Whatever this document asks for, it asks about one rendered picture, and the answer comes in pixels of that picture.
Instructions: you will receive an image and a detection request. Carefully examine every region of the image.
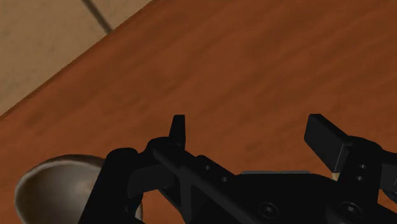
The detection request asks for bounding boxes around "grey metal bowl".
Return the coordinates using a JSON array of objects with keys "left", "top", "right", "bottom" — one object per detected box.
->
[{"left": 14, "top": 154, "right": 144, "bottom": 224}]

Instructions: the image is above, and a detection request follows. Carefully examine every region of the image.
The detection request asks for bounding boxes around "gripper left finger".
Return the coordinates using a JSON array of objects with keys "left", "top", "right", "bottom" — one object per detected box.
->
[{"left": 78, "top": 114, "right": 237, "bottom": 224}]

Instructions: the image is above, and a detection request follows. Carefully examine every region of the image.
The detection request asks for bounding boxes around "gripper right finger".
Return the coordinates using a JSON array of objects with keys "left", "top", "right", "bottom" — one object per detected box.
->
[{"left": 303, "top": 113, "right": 397, "bottom": 224}]

